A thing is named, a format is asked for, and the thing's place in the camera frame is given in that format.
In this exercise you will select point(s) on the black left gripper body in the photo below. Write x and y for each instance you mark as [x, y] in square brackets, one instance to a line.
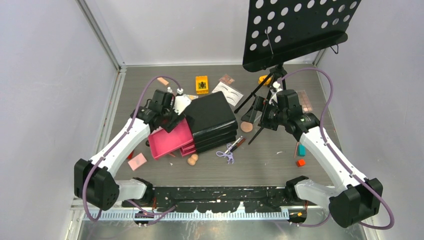
[172, 118]

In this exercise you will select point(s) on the yellow toy block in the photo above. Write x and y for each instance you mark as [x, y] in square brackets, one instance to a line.
[201, 85]

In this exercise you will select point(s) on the teal block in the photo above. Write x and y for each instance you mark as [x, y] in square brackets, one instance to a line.
[301, 150]

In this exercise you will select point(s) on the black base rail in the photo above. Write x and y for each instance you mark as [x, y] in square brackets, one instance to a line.
[217, 199]

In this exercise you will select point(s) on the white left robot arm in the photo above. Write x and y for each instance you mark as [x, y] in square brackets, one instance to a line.
[94, 179]

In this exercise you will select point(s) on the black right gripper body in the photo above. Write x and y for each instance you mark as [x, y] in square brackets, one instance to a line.
[272, 116]

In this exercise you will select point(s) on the black drawer organizer cabinet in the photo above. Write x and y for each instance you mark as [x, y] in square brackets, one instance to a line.
[211, 122]

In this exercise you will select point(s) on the red lip gloss tube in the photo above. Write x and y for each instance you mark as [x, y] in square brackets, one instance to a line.
[237, 145]

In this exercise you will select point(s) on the pink lip pencil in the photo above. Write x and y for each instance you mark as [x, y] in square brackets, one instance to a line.
[296, 150]

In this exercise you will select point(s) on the small eyeshadow palette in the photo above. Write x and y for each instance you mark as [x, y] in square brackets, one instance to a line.
[227, 80]

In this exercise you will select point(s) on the pink sponge block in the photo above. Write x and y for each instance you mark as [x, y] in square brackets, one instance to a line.
[137, 161]

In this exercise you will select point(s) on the black perforated music stand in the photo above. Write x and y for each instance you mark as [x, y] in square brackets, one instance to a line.
[279, 31]

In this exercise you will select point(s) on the black makeup brush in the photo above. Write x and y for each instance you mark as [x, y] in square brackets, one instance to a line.
[256, 135]

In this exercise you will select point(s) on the purple eyelash curler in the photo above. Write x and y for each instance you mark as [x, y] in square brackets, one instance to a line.
[227, 154]

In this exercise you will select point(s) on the pink top drawer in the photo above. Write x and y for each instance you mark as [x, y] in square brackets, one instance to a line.
[162, 143]

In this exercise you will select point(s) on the black tripod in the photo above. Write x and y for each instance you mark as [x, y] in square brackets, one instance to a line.
[275, 73]

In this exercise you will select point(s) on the red small block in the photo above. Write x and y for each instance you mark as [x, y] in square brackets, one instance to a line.
[300, 163]

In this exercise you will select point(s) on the orange beauty blender sponge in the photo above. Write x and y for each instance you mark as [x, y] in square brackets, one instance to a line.
[192, 160]

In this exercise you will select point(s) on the beige sponge block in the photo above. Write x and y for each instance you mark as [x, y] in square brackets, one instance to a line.
[163, 81]

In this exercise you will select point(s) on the white makeup pencil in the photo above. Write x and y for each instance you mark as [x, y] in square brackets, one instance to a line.
[235, 143]

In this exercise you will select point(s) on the long eyeshadow palette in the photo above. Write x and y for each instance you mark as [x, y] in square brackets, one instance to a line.
[304, 101]

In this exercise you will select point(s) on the white bottle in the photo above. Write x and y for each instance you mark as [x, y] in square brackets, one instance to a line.
[181, 103]

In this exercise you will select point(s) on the small makeup tube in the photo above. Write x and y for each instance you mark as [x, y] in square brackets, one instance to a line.
[192, 97]

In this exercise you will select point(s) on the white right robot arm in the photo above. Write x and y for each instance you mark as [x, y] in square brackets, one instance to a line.
[353, 196]

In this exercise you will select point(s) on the false eyelash card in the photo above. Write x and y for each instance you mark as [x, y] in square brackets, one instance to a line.
[232, 95]

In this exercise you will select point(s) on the pink lower drawers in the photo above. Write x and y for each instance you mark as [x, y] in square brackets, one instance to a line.
[188, 149]

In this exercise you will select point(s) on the round orange powder puff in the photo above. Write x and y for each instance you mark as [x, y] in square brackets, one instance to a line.
[246, 126]

